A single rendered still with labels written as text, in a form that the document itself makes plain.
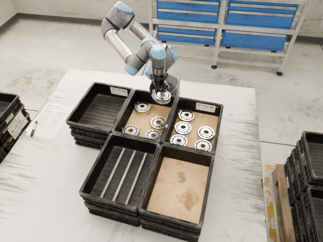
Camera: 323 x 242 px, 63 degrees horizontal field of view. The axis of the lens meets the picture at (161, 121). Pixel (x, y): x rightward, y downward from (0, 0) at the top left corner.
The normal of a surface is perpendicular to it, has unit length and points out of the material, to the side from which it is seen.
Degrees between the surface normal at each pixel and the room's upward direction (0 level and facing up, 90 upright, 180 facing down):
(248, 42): 90
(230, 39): 90
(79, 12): 90
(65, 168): 0
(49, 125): 0
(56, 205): 0
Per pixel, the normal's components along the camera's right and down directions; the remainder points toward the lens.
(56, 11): -0.18, 0.73
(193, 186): -0.01, -0.68
